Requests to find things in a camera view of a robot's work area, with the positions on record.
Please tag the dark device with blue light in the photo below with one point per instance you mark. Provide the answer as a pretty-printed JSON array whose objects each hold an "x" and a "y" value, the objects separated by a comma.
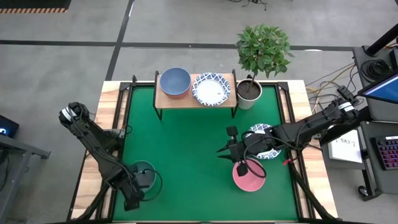
[{"x": 7, "y": 126}]

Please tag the black power strip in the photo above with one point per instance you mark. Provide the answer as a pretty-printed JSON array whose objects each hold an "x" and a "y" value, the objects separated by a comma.
[{"x": 346, "y": 93}]

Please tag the black mat with striped edge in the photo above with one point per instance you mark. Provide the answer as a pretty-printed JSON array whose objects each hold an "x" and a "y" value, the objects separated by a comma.
[{"x": 34, "y": 3}]

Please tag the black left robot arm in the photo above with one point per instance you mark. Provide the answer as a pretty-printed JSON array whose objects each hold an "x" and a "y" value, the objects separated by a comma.
[{"x": 93, "y": 137}]

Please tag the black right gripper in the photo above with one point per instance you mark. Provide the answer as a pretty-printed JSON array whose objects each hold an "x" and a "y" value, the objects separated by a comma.
[{"x": 258, "y": 144}]

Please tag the white paper sign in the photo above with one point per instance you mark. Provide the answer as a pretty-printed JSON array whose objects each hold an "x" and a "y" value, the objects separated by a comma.
[{"x": 345, "y": 151}]

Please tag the backlit keyboard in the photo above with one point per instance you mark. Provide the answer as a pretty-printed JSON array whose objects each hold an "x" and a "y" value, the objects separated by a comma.
[{"x": 388, "y": 152}]

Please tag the grey equipment cart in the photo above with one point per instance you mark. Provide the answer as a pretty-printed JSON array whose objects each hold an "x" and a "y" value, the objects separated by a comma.
[{"x": 379, "y": 180}]

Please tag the pink plastic bowl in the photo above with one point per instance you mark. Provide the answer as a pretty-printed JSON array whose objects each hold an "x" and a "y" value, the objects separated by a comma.
[{"x": 248, "y": 183}]

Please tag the black pole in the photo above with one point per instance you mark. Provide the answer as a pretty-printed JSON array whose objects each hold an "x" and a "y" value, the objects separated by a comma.
[{"x": 382, "y": 40}]

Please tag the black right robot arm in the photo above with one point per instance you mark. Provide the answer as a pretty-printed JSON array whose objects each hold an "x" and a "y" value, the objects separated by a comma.
[{"x": 311, "y": 124}]

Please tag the blue patterned paper plate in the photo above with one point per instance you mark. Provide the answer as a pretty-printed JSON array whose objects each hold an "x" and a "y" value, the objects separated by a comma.
[
  {"x": 261, "y": 127},
  {"x": 211, "y": 91}
]

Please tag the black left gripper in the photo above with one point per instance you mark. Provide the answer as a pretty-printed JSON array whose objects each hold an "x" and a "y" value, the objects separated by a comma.
[{"x": 132, "y": 193}]

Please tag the grey metal desk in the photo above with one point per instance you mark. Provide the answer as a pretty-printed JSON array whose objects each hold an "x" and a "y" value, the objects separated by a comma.
[{"x": 18, "y": 146}]

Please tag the green plant in white pot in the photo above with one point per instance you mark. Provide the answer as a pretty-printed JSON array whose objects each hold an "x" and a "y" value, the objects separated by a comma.
[{"x": 264, "y": 49}]

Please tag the red clip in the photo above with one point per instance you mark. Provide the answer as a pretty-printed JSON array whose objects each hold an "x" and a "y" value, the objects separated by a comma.
[{"x": 286, "y": 161}]

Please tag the teal plastic bowl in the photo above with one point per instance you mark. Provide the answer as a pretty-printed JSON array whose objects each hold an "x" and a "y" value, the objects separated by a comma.
[{"x": 150, "y": 181}]

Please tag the wooden shelf with black frame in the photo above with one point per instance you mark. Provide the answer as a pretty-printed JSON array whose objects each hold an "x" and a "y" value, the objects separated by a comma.
[{"x": 174, "y": 102}]

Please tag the blue plastic bowl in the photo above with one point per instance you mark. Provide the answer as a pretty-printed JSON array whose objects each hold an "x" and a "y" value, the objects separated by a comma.
[{"x": 175, "y": 81}]

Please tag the computer monitor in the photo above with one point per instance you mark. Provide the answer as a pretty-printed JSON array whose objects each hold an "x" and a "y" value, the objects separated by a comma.
[{"x": 382, "y": 90}]

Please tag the green table mat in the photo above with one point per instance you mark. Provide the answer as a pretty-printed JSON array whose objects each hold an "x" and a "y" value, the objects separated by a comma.
[{"x": 192, "y": 161}]

